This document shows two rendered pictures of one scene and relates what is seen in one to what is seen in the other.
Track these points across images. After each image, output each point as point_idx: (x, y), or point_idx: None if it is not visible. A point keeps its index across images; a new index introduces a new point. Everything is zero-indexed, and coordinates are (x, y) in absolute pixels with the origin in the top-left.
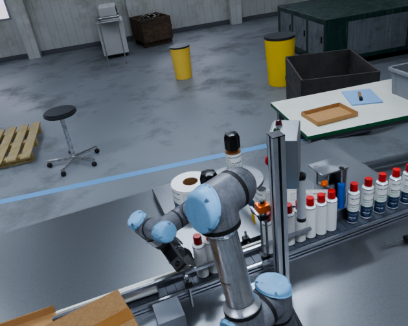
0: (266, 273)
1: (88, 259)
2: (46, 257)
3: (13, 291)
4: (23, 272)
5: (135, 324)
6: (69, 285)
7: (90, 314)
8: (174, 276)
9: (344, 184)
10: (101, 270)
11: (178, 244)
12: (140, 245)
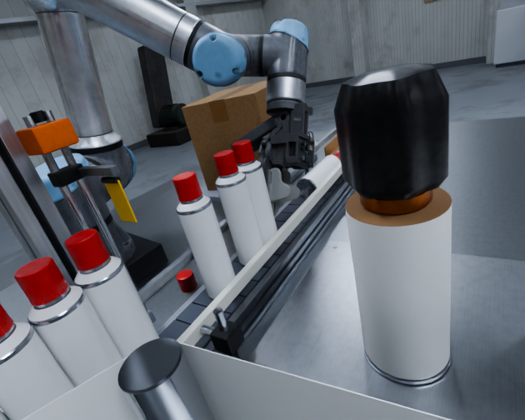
0: (65, 166)
1: (513, 174)
2: None
3: (488, 132)
4: None
5: (202, 102)
6: (449, 161)
7: (253, 88)
8: None
9: None
10: (456, 182)
11: (269, 137)
12: (501, 228)
